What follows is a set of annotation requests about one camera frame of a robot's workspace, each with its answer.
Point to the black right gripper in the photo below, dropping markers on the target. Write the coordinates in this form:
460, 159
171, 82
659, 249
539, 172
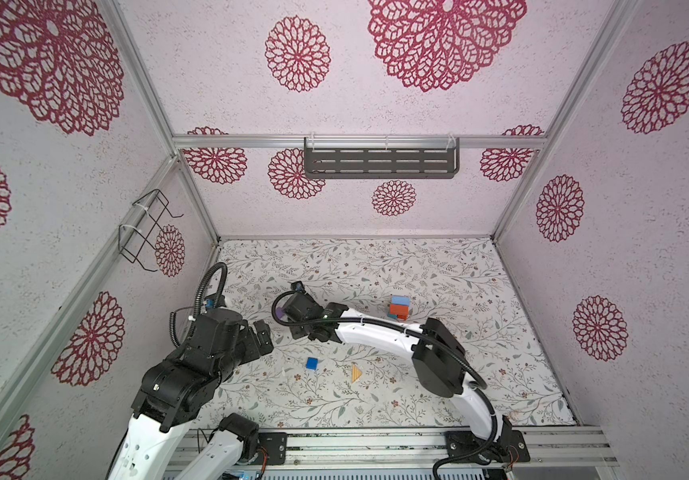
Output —
295, 332

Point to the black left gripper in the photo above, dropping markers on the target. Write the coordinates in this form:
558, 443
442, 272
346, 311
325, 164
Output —
254, 349

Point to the dark blue wood cube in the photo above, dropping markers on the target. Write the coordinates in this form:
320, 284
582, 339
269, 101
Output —
312, 364

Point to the orange wood rectangular block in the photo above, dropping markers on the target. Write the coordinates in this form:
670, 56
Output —
399, 312

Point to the light blue wood block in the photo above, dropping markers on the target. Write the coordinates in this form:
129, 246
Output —
400, 300

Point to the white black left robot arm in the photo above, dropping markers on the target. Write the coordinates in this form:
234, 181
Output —
173, 392

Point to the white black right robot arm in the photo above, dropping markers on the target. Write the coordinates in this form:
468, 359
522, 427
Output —
439, 361

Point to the natural wood triangle block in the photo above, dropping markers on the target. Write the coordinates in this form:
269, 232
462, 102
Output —
356, 373

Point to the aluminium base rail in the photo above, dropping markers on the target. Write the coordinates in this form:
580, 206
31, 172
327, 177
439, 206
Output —
421, 447

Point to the black wire wall rack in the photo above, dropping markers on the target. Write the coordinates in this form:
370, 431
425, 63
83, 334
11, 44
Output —
154, 242

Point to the dark grey wall shelf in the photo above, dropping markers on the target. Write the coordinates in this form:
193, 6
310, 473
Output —
386, 163

